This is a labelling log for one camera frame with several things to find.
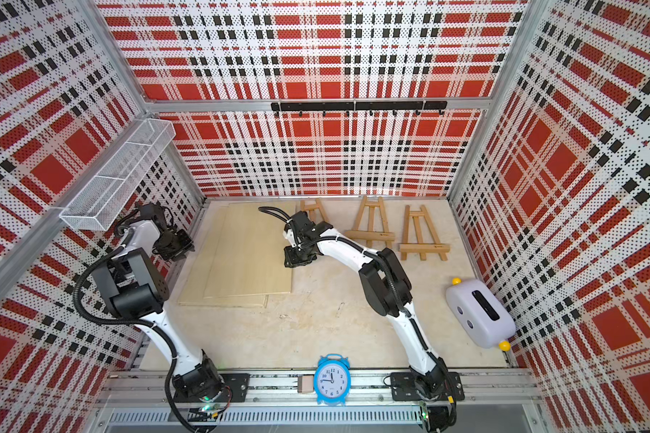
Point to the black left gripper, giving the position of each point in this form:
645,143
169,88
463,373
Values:
181,253

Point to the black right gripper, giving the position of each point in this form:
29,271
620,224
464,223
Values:
292,262

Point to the wooden easel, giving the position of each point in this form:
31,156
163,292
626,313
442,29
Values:
420,236
371,226
315,210

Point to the plywood board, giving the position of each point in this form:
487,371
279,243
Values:
197,281
248,259

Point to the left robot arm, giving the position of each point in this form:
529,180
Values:
134,293

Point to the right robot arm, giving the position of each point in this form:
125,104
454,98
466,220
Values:
387,290

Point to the blue alarm clock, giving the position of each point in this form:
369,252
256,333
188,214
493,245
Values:
332,380

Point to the small beige box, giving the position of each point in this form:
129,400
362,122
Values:
305,384

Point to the white purple toy device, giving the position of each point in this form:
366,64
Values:
480,314

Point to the white wire basket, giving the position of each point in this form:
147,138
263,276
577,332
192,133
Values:
97,205

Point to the black hook rail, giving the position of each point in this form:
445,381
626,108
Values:
366,106

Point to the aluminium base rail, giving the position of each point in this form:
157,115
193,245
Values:
491,400

